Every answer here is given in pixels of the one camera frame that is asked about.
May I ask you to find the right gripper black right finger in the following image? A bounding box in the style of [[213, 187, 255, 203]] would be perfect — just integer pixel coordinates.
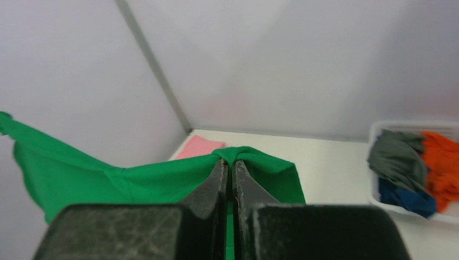
[[232, 160, 410, 259]]

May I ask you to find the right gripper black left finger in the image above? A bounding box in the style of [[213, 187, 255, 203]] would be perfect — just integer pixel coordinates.
[[34, 159, 228, 259]]

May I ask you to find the green t shirt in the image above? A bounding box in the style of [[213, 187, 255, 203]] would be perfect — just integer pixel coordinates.
[[1, 113, 305, 259]]

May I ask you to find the folded pink t shirt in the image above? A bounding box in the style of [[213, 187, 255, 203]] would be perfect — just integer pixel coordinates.
[[174, 135, 226, 159]]

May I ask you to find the grey t shirt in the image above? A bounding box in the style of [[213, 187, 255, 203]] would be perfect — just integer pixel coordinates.
[[367, 129, 428, 191]]

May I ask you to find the blue t shirt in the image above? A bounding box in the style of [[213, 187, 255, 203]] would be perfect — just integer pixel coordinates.
[[378, 178, 437, 219]]

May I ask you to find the white plastic laundry basket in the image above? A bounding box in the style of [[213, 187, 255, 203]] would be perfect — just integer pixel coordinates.
[[367, 120, 458, 225]]

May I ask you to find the orange t shirt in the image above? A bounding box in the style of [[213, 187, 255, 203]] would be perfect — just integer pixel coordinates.
[[421, 132, 458, 213]]

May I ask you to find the aluminium frame rail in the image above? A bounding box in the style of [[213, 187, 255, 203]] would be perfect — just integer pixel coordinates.
[[114, 0, 193, 134]]

